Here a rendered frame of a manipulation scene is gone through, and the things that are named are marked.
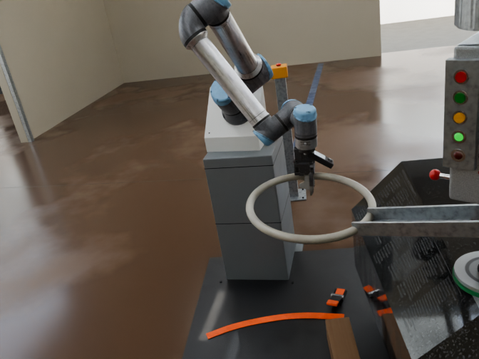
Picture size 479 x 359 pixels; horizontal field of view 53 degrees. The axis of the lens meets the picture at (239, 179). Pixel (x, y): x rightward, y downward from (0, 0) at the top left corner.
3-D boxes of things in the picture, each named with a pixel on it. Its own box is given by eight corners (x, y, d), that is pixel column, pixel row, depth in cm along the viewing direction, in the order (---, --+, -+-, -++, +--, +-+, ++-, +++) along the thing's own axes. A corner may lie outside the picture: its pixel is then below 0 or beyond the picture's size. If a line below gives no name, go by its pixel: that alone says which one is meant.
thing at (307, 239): (399, 198, 184) (399, 191, 183) (331, 263, 153) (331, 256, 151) (294, 167, 214) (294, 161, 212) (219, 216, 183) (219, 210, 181)
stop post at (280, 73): (306, 189, 404) (291, 60, 359) (306, 200, 386) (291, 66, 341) (281, 191, 407) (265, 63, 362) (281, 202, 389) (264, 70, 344)
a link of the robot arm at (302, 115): (311, 101, 195) (320, 108, 186) (311, 129, 200) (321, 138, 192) (289, 105, 193) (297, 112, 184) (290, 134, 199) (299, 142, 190)
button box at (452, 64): (477, 167, 124) (484, 57, 112) (474, 172, 122) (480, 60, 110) (445, 162, 129) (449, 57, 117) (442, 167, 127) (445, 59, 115)
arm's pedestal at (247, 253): (217, 285, 302) (191, 163, 267) (234, 242, 345) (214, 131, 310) (296, 287, 289) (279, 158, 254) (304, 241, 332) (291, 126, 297)
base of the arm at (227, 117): (219, 124, 274) (213, 117, 265) (226, 94, 279) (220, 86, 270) (250, 126, 268) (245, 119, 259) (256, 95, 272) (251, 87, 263)
